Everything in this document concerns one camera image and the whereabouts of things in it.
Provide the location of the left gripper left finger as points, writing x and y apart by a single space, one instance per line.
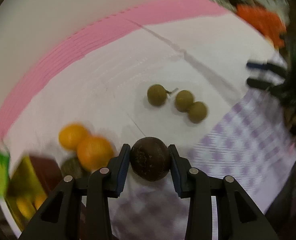
59 215

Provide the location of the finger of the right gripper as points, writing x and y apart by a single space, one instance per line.
267 66
273 89

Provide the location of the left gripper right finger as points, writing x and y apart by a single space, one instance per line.
238 216

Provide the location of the yellow orange mandarin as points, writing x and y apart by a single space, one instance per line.
25 207

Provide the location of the dark brown passion fruit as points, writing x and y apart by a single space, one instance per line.
150 159
72 167

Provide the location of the green brown longan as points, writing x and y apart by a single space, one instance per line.
184 99
197 112
157 95

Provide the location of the orange plastic bag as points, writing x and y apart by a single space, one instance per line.
266 22

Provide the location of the red gold toffee tin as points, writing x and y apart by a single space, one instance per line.
34 174

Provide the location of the pink purple checked tablecloth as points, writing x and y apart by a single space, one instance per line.
162 121

